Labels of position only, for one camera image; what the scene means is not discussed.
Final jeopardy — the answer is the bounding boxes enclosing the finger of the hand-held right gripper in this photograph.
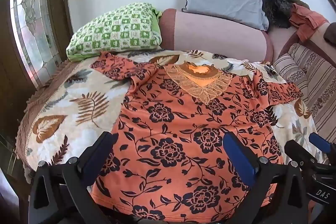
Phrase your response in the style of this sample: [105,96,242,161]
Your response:
[308,133,332,159]
[284,139,322,174]

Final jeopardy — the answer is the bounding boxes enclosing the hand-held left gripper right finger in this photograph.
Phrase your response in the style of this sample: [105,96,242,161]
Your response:
[223,132,308,224]

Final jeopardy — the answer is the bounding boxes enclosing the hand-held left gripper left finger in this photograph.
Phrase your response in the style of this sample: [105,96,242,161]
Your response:
[28,132,116,224]

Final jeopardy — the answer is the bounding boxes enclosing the orange black floral shirt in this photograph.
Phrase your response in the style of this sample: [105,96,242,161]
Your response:
[90,51,303,223]

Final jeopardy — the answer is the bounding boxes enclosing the leaf print blanket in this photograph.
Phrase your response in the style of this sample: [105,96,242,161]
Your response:
[14,49,319,185]

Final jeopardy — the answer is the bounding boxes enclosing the striped patterned cushion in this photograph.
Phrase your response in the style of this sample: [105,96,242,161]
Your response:
[273,42,336,136]

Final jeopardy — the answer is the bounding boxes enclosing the dark brown cloth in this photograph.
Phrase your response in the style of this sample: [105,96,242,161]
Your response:
[323,21,336,47]

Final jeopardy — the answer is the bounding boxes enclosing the pink sheet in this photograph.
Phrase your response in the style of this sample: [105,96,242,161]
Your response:
[267,21,331,60]

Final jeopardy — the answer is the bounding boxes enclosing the plain orange cloth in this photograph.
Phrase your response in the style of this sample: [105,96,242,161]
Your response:
[289,3,330,43]

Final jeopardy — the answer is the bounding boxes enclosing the green checked pillow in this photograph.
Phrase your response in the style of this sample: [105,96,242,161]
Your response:
[66,3,163,62]

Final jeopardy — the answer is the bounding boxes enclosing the pink rolled quilt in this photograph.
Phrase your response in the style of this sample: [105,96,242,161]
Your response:
[160,8,275,62]

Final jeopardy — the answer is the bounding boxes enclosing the dark furry cloth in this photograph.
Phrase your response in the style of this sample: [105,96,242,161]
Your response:
[262,0,293,29]

